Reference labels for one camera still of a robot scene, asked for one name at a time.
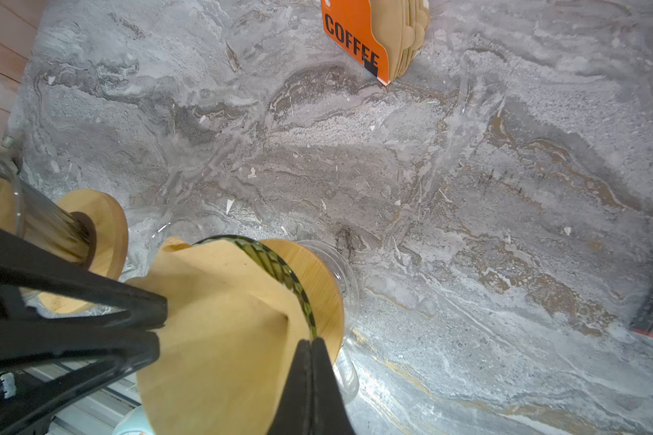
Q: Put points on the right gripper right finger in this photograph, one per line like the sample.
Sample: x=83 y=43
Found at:
x=328 y=411

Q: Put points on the orange coffee filter box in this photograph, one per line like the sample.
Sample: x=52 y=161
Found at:
x=383 y=36

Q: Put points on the clear glass cup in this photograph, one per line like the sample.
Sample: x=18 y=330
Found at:
x=344 y=368

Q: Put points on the green glass dripper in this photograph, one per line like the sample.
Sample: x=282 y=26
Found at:
x=267 y=259

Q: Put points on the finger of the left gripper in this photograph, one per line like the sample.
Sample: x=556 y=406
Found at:
x=40 y=375
x=25 y=265

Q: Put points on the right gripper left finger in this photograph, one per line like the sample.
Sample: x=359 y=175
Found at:
x=294 y=414

